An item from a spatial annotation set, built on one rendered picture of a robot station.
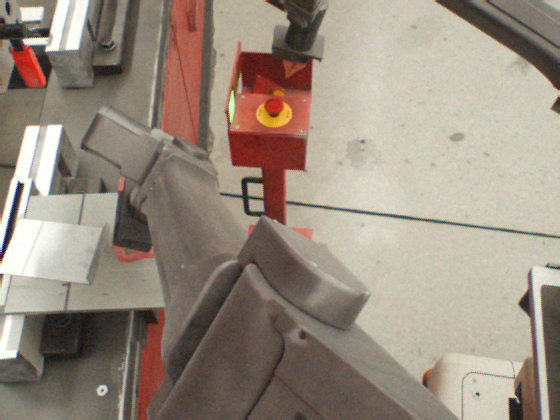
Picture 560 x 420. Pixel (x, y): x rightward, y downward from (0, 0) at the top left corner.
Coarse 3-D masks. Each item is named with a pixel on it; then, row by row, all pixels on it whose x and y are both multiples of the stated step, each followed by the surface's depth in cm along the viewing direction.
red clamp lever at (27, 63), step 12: (0, 24) 69; (12, 24) 69; (0, 36) 69; (12, 36) 69; (24, 36) 70; (12, 48) 72; (24, 48) 72; (24, 60) 72; (36, 60) 74; (24, 72) 74; (36, 72) 74; (36, 84) 76
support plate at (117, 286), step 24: (48, 216) 84; (72, 216) 84; (96, 216) 84; (120, 264) 80; (144, 264) 80; (24, 288) 78; (48, 288) 78; (72, 288) 78; (96, 288) 78; (120, 288) 78; (144, 288) 78; (24, 312) 77; (48, 312) 77; (72, 312) 77
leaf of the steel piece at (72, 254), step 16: (48, 224) 83; (64, 224) 83; (48, 240) 82; (64, 240) 82; (80, 240) 82; (96, 240) 82; (32, 256) 81; (48, 256) 81; (64, 256) 81; (80, 256) 81; (96, 256) 79; (32, 272) 79; (48, 272) 79; (64, 272) 79; (80, 272) 79
